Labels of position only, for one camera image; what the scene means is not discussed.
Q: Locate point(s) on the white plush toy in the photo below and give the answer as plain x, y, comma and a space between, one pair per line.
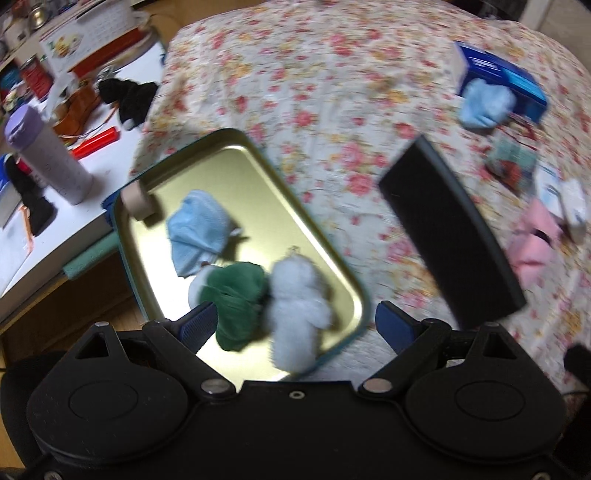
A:
295, 314

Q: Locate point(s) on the green foam edge guard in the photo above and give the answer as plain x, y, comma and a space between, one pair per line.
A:
90, 261

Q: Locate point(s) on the white small packet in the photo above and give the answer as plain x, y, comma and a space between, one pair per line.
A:
575, 207

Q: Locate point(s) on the blue cardboard box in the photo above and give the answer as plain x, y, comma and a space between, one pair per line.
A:
503, 74

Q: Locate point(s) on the red tube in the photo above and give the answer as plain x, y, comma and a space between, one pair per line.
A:
94, 144

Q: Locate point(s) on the floral bedspread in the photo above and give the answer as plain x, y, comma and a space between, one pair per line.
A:
323, 83

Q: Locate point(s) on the gold metal tin tray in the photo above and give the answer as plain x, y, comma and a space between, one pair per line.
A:
258, 194

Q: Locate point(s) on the red can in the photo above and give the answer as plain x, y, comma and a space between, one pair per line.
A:
33, 76

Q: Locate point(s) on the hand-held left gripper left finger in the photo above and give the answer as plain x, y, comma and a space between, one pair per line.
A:
198, 325

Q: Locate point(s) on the blue white small box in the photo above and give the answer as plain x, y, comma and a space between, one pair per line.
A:
549, 189

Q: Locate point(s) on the green cloth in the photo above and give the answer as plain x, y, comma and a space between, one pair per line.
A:
235, 300

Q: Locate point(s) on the black rectangular case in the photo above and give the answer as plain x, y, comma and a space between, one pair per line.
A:
452, 230

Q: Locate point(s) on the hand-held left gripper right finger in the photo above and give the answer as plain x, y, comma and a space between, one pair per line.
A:
397, 325

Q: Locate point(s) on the purple thermos bottle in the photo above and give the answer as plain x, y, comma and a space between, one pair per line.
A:
51, 157

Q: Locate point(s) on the blue cloth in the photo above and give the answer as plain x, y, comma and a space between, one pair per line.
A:
110, 205

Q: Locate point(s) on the brown wooden box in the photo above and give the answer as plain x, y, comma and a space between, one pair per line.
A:
76, 113

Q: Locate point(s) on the white tape roll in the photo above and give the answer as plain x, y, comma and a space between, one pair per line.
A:
134, 198

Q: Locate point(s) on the pink cloth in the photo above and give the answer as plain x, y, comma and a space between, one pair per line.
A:
531, 249

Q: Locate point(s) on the black white-tipped sock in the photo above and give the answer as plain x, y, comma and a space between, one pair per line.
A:
131, 97

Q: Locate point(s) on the desk calendar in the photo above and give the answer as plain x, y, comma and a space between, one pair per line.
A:
69, 44

